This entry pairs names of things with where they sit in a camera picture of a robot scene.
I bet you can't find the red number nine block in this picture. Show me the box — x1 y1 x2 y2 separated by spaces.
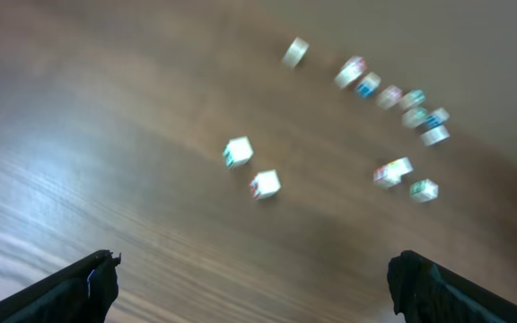
376 85 402 109

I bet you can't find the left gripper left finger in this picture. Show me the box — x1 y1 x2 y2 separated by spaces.
0 249 121 323

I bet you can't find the plain wooden block far left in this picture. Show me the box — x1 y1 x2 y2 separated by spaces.
282 37 310 68

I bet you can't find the wooden block red side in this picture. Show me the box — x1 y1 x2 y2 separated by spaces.
334 57 366 89

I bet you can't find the green F letter block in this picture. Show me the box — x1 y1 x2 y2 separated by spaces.
402 106 429 128

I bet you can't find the plain wooden block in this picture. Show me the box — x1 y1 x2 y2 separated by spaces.
282 37 310 68
250 170 282 199

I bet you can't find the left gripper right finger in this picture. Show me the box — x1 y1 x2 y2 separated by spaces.
387 250 517 323

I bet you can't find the blue X letter block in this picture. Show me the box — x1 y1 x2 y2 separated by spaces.
355 72 381 99

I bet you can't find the plain wooden block centre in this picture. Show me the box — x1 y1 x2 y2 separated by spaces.
250 170 282 199

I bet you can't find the wooden block green side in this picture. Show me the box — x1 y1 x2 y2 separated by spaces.
223 136 254 168

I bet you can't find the green A letter block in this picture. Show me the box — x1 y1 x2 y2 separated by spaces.
399 90 426 110

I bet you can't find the blue D letter block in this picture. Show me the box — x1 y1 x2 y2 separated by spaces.
425 108 450 130

